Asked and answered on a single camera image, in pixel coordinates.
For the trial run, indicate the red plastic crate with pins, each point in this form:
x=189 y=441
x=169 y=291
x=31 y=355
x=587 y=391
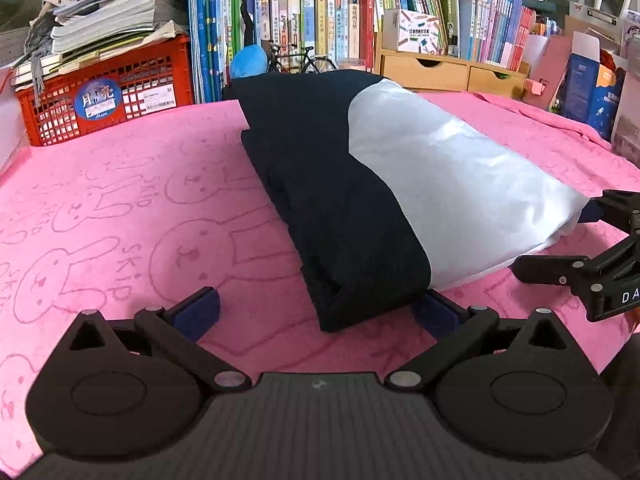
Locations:
x=150 y=67

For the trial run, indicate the white printed cardboard box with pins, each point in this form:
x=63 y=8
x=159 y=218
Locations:
x=420 y=32

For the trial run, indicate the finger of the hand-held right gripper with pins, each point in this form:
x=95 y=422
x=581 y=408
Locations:
x=592 y=211
x=545 y=269

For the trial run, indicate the white board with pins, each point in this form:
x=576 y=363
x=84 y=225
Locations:
x=10 y=120

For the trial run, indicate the stack of papers and booklets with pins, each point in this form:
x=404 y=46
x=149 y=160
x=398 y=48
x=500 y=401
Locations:
x=115 y=20

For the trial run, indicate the pink cardboard box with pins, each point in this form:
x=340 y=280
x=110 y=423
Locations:
x=550 y=70

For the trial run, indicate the clear cup with pink lid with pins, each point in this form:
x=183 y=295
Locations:
x=352 y=65

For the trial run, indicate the grey grid mat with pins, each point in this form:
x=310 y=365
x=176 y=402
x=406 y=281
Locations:
x=12 y=50

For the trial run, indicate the miniature black bicycle model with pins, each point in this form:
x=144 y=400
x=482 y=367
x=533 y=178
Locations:
x=320 y=65

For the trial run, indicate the row of thin colourful books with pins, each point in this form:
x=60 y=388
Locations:
x=490 y=30

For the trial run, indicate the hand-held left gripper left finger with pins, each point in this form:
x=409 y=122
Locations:
x=200 y=310

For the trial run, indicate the wooden drawer organizer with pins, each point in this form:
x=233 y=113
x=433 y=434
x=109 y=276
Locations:
x=430 y=72

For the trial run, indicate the pink rabbit print towel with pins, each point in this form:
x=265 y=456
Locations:
x=125 y=240

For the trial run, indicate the brown cardboard box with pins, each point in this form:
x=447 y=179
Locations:
x=595 y=20

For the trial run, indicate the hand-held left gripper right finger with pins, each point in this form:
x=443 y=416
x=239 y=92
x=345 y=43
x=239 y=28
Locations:
x=437 y=316

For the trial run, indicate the navy and white jacket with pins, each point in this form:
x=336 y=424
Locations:
x=320 y=185

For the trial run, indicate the blue carton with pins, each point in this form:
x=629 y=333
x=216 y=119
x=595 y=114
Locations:
x=590 y=90

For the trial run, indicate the blue plush ball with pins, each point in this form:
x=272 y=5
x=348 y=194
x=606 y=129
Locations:
x=250 y=62

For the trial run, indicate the row of pale spine books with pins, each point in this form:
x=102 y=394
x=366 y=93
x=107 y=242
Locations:
x=320 y=20

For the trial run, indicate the row of tall blue books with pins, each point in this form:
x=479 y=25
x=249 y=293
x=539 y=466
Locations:
x=210 y=35

